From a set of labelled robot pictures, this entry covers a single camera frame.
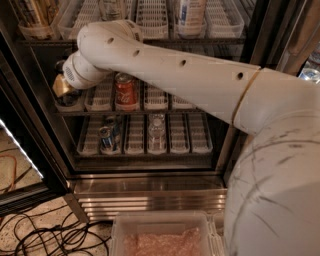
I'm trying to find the blue pepsi can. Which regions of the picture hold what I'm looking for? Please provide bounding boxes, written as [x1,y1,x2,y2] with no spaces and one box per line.
[54,60,65,74]
[57,90,82,107]

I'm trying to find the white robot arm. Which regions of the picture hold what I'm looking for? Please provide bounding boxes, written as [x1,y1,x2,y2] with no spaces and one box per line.
[53,20,320,256]

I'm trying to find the rear blue can bottom shelf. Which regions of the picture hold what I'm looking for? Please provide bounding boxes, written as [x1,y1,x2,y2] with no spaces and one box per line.
[105,115,121,142]

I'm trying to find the blue can shelf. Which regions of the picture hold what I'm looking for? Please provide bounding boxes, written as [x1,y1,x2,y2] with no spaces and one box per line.
[99,126,115,151]
[105,115,121,142]

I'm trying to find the front red coca-cola can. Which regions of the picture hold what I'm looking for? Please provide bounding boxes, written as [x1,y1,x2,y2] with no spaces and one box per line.
[115,73,137,106]

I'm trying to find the front blue can bottom shelf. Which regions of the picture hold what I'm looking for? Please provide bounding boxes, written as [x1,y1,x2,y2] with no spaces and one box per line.
[99,126,115,151]

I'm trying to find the yellow tall can top shelf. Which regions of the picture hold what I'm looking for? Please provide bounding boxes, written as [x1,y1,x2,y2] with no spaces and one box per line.
[14,0,60,27]

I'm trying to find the open fridge glass door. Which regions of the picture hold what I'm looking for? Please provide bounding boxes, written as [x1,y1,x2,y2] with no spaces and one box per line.
[0,53,66,217]

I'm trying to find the white tall can top shelf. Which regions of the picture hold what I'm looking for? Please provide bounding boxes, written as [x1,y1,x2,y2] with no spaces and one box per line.
[98,0,127,21]

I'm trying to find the stainless steel fridge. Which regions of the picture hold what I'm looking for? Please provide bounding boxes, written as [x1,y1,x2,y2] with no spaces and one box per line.
[0,0,319,221]

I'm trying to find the white blue bottle top shelf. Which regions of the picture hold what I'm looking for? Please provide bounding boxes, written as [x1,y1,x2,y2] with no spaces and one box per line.
[175,0,207,34]

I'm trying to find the clear water bottle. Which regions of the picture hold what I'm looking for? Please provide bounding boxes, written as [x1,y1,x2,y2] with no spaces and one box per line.
[148,114,166,154]

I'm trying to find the left clear plastic bin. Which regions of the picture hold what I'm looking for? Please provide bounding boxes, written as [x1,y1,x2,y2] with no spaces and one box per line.
[109,211,216,256]

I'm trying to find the clear plastic bin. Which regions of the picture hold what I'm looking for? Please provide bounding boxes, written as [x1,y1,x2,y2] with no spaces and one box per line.
[109,211,216,256]
[211,212,225,256]

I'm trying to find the right clear plastic bin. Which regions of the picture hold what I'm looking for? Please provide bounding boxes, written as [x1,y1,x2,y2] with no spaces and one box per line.
[211,212,225,256]

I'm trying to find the orange cable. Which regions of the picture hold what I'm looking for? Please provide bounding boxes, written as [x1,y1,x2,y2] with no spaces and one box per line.
[0,153,18,195]

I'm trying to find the black cables on floor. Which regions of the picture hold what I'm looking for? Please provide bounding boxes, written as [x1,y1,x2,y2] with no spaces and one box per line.
[0,204,112,256]

